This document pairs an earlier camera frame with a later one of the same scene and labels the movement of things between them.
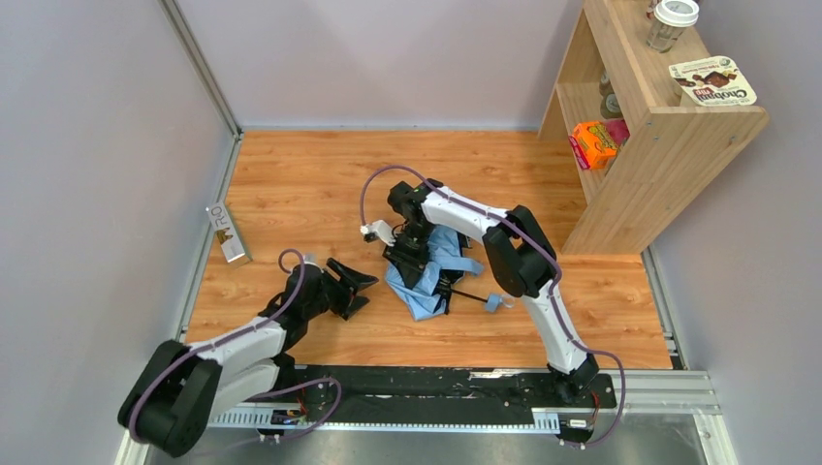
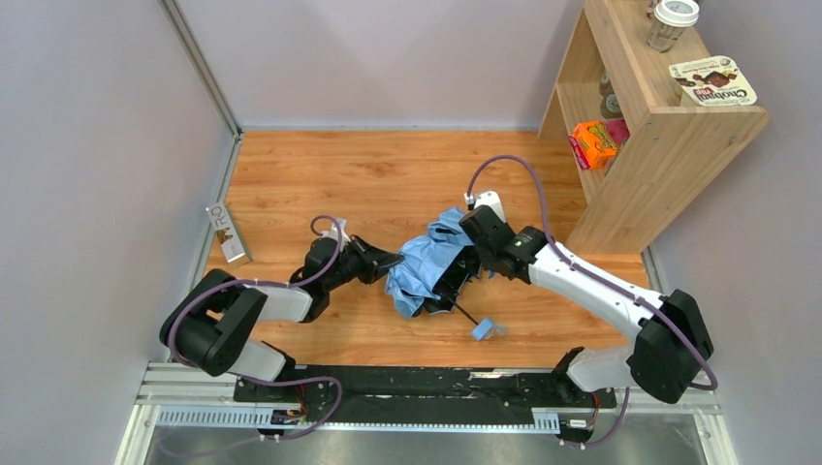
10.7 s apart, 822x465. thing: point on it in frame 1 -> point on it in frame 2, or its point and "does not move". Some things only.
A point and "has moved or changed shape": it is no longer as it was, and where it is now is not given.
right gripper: (406, 255) -> (458, 268)
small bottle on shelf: (609, 105) does not move
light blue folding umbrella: (447, 266) has moved or changed shape
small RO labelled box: (229, 235) does not move
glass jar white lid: (670, 18) does not move
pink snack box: (618, 130) does not move
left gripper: (337, 290) -> (367, 260)
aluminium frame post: (189, 42) does not move
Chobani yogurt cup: (715, 80) does not move
